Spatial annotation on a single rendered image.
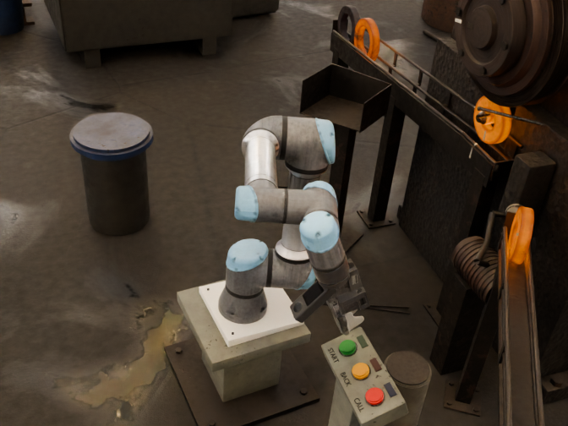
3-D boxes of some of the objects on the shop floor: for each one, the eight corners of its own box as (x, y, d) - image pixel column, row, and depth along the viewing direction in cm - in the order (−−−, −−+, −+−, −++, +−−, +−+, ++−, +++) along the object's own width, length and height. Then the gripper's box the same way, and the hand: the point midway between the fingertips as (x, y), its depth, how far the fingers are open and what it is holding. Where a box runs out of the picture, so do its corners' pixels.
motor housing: (452, 346, 251) (488, 229, 219) (486, 393, 234) (530, 275, 202) (421, 353, 247) (453, 236, 215) (452, 401, 230) (492, 282, 198)
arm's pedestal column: (204, 442, 212) (204, 387, 196) (163, 350, 240) (161, 295, 224) (319, 401, 227) (327, 347, 211) (269, 319, 255) (273, 266, 240)
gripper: (362, 275, 145) (379, 335, 160) (345, 249, 152) (363, 308, 166) (325, 293, 145) (346, 351, 159) (309, 265, 151) (330, 324, 166)
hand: (342, 331), depth 161 cm, fingers closed
